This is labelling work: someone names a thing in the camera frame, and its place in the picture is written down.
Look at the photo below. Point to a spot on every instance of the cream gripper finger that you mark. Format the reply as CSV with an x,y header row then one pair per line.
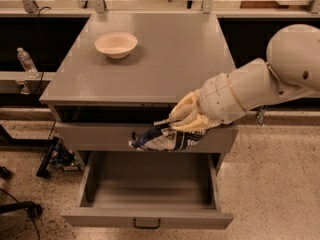
x,y
197,122
187,109

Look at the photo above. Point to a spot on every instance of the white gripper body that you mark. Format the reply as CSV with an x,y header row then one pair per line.
x,y
218,97

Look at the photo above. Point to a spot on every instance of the clear plastic water bottle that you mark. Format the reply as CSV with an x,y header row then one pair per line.
x,y
27,63

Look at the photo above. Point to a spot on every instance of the blue chip bag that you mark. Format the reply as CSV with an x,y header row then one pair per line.
x,y
162,137

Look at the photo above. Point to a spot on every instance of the black floor stand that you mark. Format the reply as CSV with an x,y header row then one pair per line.
x,y
33,210

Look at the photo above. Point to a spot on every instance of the metal clamp bracket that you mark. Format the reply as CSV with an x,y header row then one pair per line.
x,y
260,114

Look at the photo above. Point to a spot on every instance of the grey drawer cabinet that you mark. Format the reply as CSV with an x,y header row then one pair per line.
x,y
176,53

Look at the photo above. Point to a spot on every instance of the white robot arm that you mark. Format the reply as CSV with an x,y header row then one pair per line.
x,y
291,70

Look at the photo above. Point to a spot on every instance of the black lower drawer handle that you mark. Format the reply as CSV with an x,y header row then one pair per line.
x,y
146,223

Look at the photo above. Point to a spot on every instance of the open grey lower drawer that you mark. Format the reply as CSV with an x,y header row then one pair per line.
x,y
180,189

